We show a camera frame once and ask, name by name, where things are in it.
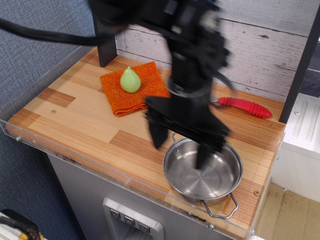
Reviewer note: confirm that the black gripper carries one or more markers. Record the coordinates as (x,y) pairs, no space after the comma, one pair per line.
(189,116)

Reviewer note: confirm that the silver pot with handles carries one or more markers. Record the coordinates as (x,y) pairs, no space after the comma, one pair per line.
(210,185)

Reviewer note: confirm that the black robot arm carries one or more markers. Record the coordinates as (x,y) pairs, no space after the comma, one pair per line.
(197,49)

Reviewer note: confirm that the orange knitted cloth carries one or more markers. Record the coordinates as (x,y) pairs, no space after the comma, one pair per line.
(122,102)

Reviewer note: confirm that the green plastic pear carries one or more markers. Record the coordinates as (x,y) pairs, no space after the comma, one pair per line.
(130,81)

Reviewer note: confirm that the grey cabinet with buttons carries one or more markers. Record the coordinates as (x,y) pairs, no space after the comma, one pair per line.
(106,210)

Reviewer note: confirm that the white appliance at right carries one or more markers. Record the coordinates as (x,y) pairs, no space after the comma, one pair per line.
(297,164)

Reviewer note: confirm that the clear acrylic table guard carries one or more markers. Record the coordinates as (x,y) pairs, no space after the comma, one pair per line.
(72,120)

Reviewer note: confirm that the yellow object bottom left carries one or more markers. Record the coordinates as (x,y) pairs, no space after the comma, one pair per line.
(30,236)

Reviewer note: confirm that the spoon with red handle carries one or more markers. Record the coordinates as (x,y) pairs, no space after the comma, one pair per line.
(242,104)

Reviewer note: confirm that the dark left vertical post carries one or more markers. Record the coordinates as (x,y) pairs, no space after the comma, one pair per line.
(107,50)

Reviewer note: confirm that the dark vertical post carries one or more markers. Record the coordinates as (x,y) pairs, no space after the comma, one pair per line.
(107,50)
(304,62)

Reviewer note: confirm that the dark right vertical post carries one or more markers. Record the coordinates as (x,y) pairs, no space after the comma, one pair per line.
(304,62)

